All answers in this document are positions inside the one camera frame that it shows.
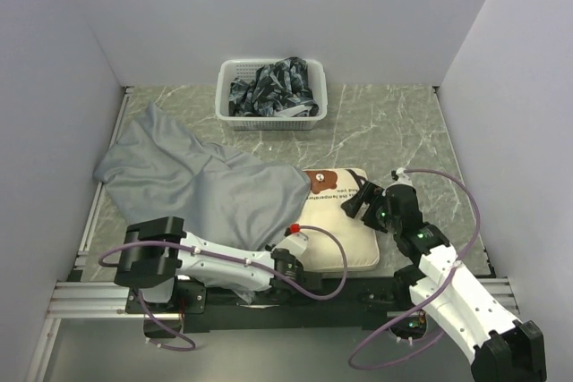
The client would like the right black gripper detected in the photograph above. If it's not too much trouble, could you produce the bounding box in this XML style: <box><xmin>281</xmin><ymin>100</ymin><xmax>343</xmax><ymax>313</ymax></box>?
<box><xmin>340</xmin><ymin>181</ymin><xmax>400</xmax><ymax>233</ymax></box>

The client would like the cream pillow with bear print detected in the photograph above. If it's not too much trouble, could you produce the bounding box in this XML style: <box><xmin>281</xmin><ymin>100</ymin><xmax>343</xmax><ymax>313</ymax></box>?
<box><xmin>296</xmin><ymin>168</ymin><xmax>380</xmax><ymax>273</ymax></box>

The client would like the grey pillowcase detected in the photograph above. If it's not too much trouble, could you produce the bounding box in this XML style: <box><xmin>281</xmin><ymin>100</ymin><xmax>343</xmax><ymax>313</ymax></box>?
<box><xmin>91</xmin><ymin>102</ymin><xmax>312</xmax><ymax>302</ymax></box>

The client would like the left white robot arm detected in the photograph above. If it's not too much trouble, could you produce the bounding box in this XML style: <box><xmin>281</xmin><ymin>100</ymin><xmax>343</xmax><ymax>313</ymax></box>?
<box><xmin>114</xmin><ymin>216</ymin><xmax>322</xmax><ymax>312</ymax></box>

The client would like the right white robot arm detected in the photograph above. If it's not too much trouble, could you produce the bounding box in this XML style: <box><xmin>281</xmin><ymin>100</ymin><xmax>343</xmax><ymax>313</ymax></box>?
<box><xmin>341</xmin><ymin>180</ymin><xmax>547</xmax><ymax>381</ymax></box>

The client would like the black base beam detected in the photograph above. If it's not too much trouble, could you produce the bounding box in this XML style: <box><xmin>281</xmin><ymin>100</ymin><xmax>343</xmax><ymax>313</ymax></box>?
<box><xmin>145</xmin><ymin>277</ymin><xmax>413</xmax><ymax>334</ymax></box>

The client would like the dark patterned cloth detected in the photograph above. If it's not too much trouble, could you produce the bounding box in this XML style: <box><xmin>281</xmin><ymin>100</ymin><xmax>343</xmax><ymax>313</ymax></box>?
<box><xmin>228</xmin><ymin>57</ymin><xmax>320</xmax><ymax>117</ymax></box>

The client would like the white plastic basket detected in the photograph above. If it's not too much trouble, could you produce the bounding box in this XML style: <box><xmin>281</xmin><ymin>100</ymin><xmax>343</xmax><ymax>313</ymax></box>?
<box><xmin>215</xmin><ymin>56</ymin><xmax>328</xmax><ymax>131</ymax></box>

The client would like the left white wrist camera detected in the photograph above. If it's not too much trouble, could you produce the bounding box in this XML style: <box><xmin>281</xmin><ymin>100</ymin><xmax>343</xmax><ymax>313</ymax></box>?
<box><xmin>274</xmin><ymin>224</ymin><xmax>309</xmax><ymax>259</ymax></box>

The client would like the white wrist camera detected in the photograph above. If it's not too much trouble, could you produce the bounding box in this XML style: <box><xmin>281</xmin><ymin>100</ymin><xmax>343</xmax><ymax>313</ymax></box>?
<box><xmin>390</xmin><ymin>167</ymin><xmax>413</xmax><ymax>187</ymax></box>
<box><xmin>274</xmin><ymin>224</ymin><xmax>309</xmax><ymax>259</ymax></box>

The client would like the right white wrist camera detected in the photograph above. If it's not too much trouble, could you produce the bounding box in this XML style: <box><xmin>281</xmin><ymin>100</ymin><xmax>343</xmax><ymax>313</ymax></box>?
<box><xmin>390</xmin><ymin>167</ymin><xmax>413</xmax><ymax>187</ymax></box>

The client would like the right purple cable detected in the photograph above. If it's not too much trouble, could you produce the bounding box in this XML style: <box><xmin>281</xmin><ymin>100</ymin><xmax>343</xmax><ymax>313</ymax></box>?
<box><xmin>347</xmin><ymin>167</ymin><xmax>483</xmax><ymax>369</ymax></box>

